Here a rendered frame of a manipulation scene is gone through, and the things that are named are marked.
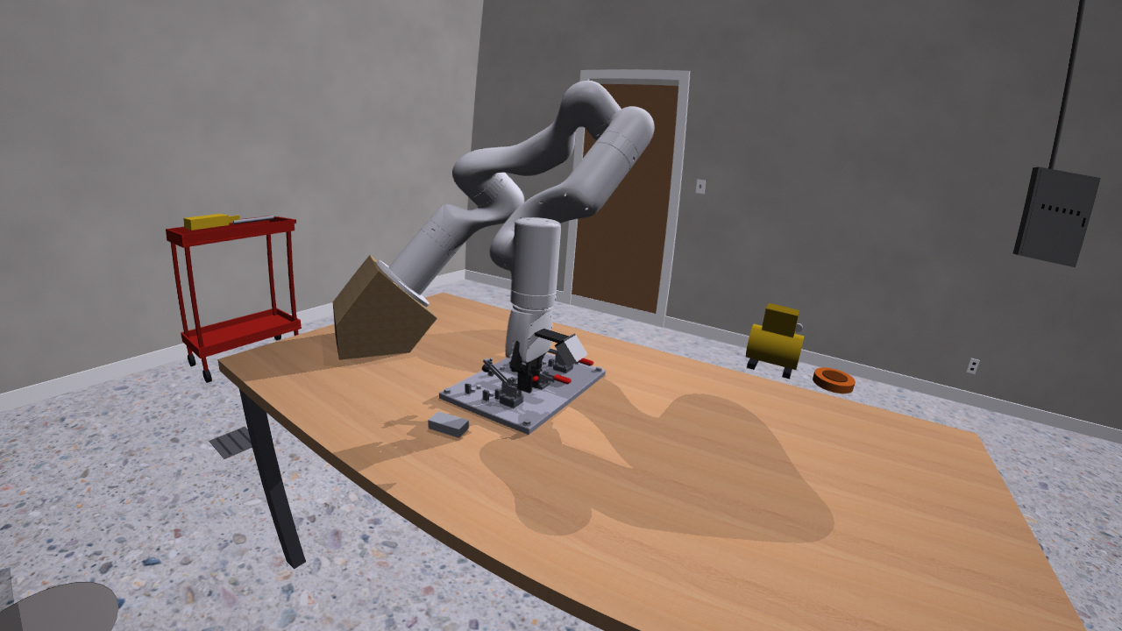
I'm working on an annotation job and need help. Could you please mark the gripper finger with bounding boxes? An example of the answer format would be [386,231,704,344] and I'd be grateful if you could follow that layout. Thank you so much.
[531,353,546,388]
[509,341,533,393]

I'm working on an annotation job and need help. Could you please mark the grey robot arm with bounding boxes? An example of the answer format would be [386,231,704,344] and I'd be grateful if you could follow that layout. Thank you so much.
[376,81,654,310]

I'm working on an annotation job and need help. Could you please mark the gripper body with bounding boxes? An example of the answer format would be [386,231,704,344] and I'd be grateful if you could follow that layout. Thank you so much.
[506,304,552,364]

